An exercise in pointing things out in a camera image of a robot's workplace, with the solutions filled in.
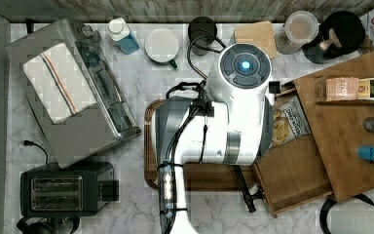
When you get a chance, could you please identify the wooden drawer with black handle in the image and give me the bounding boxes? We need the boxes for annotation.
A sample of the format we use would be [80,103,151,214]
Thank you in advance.
[252,87,335,219]

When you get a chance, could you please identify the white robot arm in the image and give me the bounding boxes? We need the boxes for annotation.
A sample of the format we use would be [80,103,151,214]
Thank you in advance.
[151,43,274,234]

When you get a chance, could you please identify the wooden drawer cabinet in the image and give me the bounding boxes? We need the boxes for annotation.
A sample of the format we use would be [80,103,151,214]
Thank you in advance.
[294,52,374,202]

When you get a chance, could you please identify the wooden serving tray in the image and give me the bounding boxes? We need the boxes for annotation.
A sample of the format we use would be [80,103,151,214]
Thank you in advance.
[144,99,241,191]

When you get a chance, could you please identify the dark grey cup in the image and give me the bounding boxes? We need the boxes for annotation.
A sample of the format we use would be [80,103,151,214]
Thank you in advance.
[188,17,217,56]

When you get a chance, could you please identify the bag of chips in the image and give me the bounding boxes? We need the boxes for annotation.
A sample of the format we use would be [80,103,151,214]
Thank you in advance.
[272,96,311,147]

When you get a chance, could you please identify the teal canister with wooden lid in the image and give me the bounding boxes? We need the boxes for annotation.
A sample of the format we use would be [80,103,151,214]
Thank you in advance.
[233,21,278,59]

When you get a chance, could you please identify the blue bottle with white cap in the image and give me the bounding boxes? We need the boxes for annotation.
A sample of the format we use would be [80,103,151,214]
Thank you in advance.
[107,18,139,55]

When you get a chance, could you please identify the silver toaster oven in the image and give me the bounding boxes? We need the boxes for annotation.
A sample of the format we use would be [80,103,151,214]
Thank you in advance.
[6,19,140,168]

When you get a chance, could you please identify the clear jar with lid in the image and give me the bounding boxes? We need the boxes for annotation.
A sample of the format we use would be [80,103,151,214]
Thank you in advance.
[275,11,318,55]

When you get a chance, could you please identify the tea bag packets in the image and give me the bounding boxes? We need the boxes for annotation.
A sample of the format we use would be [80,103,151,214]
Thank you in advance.
[325,77,374,101]

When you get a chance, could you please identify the black two-slot toaster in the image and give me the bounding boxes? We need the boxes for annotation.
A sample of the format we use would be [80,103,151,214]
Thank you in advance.
[20,161,119,217]

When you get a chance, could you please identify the black utensil holder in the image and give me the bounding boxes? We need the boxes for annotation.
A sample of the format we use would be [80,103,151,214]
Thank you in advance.
[302,11,365,64]

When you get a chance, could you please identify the black kettle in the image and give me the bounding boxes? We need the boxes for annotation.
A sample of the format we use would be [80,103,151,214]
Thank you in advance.
[17,217,81,234]

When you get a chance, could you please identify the paper towel roll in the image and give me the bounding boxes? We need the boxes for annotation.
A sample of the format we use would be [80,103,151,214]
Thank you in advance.
[318,194,374,234]

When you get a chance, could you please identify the white mug with green handle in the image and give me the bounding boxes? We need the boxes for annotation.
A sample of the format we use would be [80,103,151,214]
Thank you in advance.
[144,28,179,69]

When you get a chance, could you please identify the black power cord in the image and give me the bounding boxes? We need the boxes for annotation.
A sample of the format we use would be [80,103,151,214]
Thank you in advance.
[22,139,50,165]

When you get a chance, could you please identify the wooden utensil handle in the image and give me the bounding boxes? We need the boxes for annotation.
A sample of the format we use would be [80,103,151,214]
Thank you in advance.
[319,28,342,51]

